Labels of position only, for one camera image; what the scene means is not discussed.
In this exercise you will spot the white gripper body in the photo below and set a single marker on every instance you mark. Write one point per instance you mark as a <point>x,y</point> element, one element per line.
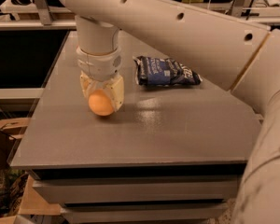
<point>98,64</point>

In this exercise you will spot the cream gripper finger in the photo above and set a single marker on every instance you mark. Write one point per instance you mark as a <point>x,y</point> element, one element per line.
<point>114,90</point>
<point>87,85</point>

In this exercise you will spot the orange fruit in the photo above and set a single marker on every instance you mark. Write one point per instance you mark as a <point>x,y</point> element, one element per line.
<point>100,104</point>

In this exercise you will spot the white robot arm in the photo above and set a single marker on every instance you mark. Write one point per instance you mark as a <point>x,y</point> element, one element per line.
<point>240,57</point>

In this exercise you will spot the dark blue snack bag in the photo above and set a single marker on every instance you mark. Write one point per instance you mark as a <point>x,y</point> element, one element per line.
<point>163,72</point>

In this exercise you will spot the brown cardboard box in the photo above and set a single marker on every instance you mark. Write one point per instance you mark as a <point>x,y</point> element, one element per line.
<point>11,133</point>

